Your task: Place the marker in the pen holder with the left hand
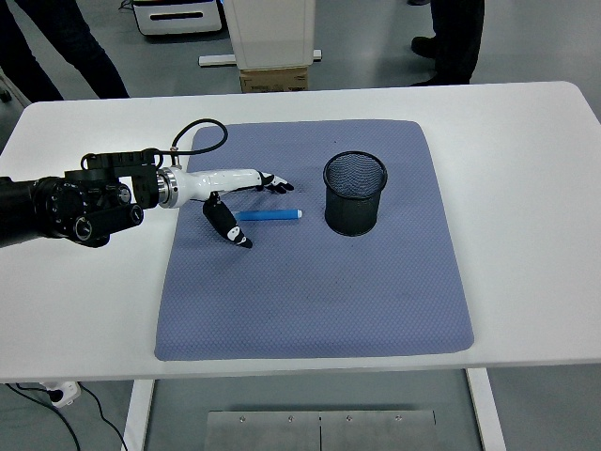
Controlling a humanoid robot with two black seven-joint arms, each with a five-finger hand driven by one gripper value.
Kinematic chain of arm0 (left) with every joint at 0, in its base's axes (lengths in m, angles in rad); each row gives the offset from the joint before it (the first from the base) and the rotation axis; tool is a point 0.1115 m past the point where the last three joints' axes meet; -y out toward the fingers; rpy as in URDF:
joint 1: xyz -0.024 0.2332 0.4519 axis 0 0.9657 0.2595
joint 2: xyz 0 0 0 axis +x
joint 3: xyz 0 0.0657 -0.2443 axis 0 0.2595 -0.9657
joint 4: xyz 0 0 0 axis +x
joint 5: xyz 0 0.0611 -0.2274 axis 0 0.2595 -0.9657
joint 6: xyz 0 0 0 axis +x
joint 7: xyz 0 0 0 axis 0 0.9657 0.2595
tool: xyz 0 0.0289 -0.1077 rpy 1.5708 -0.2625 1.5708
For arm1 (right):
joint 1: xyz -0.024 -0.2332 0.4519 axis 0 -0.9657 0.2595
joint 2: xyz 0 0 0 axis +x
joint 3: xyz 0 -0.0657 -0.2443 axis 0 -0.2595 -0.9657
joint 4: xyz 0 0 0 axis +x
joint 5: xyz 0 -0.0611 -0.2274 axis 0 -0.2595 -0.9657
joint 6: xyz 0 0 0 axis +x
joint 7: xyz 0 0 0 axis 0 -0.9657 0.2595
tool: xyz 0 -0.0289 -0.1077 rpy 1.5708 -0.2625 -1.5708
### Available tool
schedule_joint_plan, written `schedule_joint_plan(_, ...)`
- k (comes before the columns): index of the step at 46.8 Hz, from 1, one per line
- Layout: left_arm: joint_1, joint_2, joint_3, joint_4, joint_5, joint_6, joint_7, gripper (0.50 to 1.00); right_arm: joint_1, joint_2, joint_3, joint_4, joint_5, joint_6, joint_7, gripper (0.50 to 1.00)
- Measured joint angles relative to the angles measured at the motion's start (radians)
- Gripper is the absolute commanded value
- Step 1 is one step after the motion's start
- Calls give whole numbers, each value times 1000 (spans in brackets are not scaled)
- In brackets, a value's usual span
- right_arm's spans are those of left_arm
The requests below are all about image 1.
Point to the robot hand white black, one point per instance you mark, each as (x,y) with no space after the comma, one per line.
(211,181)

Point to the blue marker with clear cap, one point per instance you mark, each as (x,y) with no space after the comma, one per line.
(272,215)

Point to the black mesh pen holder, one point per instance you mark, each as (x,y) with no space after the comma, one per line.
(352,216)

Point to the brown cardboard box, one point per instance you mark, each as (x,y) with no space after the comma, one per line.
(272,81)

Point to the blue textured mat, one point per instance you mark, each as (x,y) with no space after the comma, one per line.
(282,291)

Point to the white appliance with black slot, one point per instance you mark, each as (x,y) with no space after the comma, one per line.
(178,23)

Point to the person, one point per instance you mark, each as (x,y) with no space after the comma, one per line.
(457,42)
(61,42)

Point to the white table leg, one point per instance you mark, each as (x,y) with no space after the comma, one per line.
(486,413)
(138,418)

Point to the white power strip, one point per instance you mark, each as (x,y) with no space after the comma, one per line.
(63,393)

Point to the grey frame with black caster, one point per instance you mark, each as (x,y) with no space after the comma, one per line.
(10,91)

